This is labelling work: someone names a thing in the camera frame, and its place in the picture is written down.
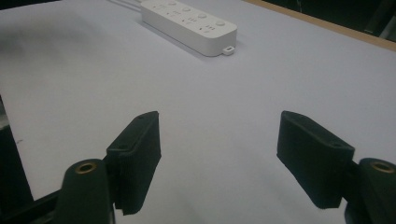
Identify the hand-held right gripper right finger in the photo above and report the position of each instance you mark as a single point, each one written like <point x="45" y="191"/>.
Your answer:
<point x="311" y="158"/>

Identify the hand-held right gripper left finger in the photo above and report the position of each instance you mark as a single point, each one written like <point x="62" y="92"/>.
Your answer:
<point x="137" y="155"/>

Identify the white power strip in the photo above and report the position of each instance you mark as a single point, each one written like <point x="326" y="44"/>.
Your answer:
<point x="190" y="23"/>

